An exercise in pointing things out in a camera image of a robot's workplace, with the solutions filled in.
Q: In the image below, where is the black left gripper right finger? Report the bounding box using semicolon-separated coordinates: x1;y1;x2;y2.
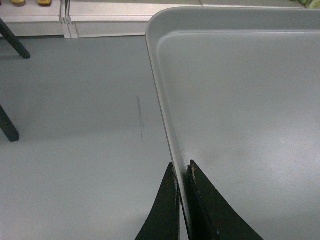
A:
187;160;262;240

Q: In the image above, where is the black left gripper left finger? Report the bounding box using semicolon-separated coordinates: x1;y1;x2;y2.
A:
136;163;181;240

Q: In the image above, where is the grey rectangular serving tray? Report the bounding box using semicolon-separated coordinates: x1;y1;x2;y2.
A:
146;7;320;240

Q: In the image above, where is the black table leg lower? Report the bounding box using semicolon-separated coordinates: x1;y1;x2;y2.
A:
0;106;20;142

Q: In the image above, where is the black table leg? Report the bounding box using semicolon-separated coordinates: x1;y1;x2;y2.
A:
0;106;20;142
0;19;31;59

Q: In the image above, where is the green bottle caps row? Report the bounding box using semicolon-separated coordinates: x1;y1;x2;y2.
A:
298;0;320;9

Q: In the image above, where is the black table leg upper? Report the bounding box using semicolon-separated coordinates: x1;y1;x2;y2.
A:
0;19;31;59

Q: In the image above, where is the red lid jar at edge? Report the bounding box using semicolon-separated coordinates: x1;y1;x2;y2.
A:
11;0;26;7

